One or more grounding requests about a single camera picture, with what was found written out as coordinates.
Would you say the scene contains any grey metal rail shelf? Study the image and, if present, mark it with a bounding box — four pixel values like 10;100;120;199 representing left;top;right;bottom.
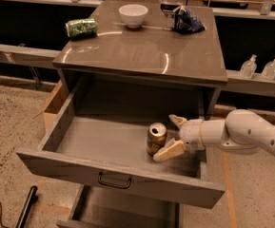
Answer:
0;44;59;68

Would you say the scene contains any green soda can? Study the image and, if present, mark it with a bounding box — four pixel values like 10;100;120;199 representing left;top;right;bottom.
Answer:
65;18;97;38

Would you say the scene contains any open grey top drawer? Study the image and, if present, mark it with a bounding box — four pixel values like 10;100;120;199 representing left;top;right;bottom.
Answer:
17;84;226;208

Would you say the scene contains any white bowl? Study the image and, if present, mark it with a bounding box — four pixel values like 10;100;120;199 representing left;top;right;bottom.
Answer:
119;4;148;29

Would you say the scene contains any blue chip bag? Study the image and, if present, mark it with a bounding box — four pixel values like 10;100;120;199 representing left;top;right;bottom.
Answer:
172;5;206;33

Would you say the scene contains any black bar on floor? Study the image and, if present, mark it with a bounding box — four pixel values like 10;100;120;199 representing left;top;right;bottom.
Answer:
15;185;38;228

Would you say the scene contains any orange soda can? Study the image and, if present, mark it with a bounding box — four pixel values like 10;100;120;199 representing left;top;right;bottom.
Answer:
147;123;167;156

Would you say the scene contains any clear plastic bottle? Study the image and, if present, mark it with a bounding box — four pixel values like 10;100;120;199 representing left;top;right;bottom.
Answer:
262;59;275;80
239;54;257;79

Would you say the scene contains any black drawer handle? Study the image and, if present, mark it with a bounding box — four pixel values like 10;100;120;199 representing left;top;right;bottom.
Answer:
97;172;131;190

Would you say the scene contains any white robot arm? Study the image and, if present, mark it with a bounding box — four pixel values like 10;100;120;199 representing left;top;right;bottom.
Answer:
153;109;275;162

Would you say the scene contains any clear plastic bottle right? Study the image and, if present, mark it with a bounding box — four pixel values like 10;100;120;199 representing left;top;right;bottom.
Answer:
262;59;275;80

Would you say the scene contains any grey cabinet with counter top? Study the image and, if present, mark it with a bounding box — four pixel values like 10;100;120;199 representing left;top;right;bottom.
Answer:
53;1;227;123

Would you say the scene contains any clear plastic bottle left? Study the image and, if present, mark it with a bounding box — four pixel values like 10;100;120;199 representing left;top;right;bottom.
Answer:
239;54;257;79

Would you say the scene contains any open lower drawer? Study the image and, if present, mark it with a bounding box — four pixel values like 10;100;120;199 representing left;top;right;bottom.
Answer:
56;185;181;228

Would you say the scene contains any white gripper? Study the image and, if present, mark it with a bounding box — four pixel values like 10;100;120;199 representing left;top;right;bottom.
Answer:
153;114;227;162

